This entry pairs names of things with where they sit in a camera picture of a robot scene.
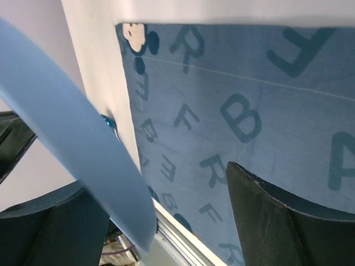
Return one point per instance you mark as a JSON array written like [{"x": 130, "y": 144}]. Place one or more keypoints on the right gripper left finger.
[{"x": 64, "y": 227}]

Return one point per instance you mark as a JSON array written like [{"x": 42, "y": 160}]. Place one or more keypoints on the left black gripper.
[{"x": 16, "y": 139}]

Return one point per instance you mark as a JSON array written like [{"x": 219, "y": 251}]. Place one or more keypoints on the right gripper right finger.
[{"x": 276, "y": 227}]

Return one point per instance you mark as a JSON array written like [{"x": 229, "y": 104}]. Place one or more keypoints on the blue plastic plate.
[{"x": 75, "y": 133}]

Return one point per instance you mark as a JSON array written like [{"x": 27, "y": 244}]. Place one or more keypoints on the blue metal spoon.
[{"x": 112, "y": 124}]

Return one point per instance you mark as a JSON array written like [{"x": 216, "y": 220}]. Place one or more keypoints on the blue letter-print placemat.
[{"x": 279, "y": 101}]

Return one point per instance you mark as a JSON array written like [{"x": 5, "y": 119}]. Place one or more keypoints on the aluminium mounting rail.
[{"x": 184, "y": 247}]

